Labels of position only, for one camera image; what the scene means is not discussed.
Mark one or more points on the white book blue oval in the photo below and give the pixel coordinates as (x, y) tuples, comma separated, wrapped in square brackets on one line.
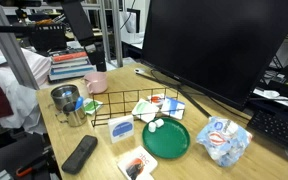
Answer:
[(121, 128)]

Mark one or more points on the white book red circle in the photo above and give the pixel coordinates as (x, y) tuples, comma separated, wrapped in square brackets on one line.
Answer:
[(156, 99)]

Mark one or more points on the white book green in rack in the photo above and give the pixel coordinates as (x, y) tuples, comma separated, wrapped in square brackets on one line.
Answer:
[(145, 110)]

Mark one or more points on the white book blue in rack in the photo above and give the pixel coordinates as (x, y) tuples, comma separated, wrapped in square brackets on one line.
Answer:
[(173, 108)]

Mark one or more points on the white book green cover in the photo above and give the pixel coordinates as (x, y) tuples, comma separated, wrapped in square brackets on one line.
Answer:
[(91, 106)]

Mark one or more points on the white abc book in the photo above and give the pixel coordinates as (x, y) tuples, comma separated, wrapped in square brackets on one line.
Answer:
[(138, 165)]

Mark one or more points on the white marshmallow on plate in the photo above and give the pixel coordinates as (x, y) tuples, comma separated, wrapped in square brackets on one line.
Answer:
[(159, 123), (152, 127)]

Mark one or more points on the pink mug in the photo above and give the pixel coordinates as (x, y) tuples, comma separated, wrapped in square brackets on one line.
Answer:
[(96, 82)]

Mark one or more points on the green round plate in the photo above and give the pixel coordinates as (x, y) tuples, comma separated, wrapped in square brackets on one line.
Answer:
[(169, 141)]

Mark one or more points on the blue spoon in cup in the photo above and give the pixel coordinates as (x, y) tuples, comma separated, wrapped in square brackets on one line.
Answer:
[(79, 102)]

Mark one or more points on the small steel cup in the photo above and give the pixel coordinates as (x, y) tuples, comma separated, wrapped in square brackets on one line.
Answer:
[(72, 116)]

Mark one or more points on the stack of books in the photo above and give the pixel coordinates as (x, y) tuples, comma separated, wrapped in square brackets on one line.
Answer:
[(69, 64)]

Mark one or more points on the large black monitor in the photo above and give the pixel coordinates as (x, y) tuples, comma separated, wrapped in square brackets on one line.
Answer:
[(220, 47)]

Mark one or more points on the plastic bag of items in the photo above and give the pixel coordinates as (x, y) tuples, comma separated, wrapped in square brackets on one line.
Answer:
[(224, 140)]

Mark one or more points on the black eraser block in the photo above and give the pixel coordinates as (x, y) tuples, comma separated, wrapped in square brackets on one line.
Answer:
[(74, 163)]

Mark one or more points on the black keyboard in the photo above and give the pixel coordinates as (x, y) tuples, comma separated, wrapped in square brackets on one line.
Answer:
[(271, 125)]

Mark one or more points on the black wire rack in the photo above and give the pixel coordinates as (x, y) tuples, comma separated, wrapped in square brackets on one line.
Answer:
[(121, 103)]

